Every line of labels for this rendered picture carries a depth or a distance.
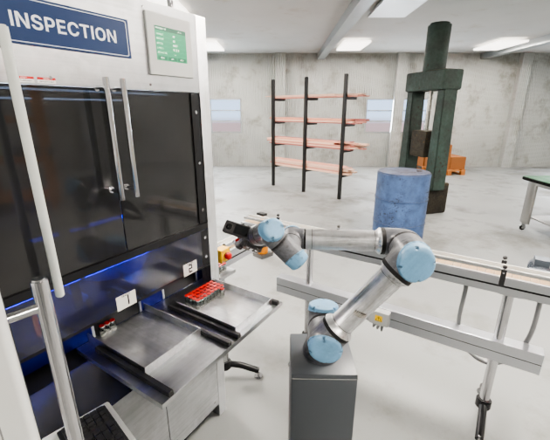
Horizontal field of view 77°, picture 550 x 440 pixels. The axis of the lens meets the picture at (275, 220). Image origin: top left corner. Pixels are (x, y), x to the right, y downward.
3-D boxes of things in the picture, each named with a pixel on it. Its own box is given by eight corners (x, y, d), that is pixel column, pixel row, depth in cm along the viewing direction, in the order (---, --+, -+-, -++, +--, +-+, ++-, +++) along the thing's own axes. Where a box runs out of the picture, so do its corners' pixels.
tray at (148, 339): (88, 340, 133) (86, 333, 132) (145, 309, 154) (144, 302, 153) (146, 376, 116) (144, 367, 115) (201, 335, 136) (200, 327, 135)
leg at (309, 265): (299, 340, 259) (301, 245, 235) (304, 334, 266) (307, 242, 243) (309, 345, 254) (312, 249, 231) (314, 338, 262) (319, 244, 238)
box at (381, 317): (368, 321, 217) (369, 309, 214) (370, 318, 221) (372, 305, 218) (388, 328, 211) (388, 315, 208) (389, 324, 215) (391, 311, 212)
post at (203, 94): (211, 410, 208) (183, 17, 143) (218, 403, 213) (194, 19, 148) (219, 415, 204) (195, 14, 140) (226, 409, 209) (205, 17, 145)
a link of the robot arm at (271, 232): (277, 248, 106) (257, 229, 105) (264, 250, 116) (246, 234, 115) (292, 230, 109) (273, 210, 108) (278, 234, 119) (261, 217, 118)
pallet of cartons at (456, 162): (443, 167, 1071) (447, 140, 1045) (465, 175, 938) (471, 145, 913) (410, 167, 1072) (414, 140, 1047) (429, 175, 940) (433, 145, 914)
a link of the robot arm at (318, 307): (336, 323, 143) (338, 294, 138) (339, 344, 130) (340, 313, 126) (306, 321, 144) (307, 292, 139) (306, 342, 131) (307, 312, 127)
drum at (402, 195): (415, 236, 492) (425, 166, 462) (427, 254, 430) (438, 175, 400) (368, 233, 503) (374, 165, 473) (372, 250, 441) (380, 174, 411)
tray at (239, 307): (176, 308, 155) (175, 301, 154) (216, 285, 175) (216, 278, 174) (236, 334, 137) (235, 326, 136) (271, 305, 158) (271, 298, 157)
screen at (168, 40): (149, 74, 127) (142, 9, 121) (191, 79, 144) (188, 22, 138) (151, 74, 126) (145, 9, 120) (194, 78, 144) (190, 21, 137)
